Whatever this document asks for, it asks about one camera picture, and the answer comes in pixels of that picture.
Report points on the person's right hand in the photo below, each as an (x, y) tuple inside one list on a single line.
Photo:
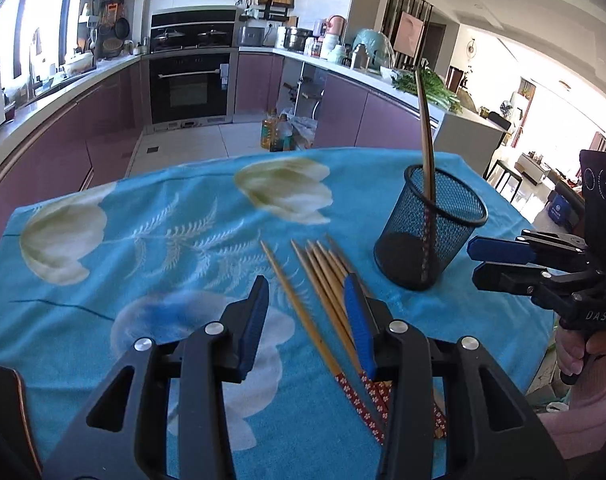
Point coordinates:
[(572, 346)]

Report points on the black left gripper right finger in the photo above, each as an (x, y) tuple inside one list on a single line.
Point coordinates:
[(491, 431)]

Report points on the black mesh utensil cup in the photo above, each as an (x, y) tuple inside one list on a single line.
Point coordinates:
[(457, 212)]

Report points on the green vegetables on counter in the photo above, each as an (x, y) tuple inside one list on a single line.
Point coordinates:
[(435, 90)]

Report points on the blue floral tablecloth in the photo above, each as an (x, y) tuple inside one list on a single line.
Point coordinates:
[(83, 277)]

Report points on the pink sleeved right forearm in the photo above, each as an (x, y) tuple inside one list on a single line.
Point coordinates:
[(582, 429)]

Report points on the mint green appliance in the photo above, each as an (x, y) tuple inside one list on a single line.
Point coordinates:
[(379, 48)]

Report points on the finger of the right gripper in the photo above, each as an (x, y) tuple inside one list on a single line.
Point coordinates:
[(516, 280), (488, 249)]

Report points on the bamboo chopstick with red end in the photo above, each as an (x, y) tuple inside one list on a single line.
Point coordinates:
[(318, 341)]

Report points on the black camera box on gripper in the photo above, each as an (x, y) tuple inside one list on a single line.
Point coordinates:
[(593, 166)]

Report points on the oil bottle on floor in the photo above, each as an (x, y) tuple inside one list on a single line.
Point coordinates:
[(282, 137)]

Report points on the steel pot on counter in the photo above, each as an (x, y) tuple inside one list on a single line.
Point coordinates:
[(295, 38)]

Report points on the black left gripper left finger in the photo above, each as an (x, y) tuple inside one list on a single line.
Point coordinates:
[(120, 432)]

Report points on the black stool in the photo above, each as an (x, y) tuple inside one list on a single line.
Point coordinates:
[(508, 176)]

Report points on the black built-in oven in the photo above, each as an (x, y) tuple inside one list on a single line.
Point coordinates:
[(192, 66)]

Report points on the dark chopstick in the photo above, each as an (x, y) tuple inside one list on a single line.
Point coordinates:
[(428, 177)]

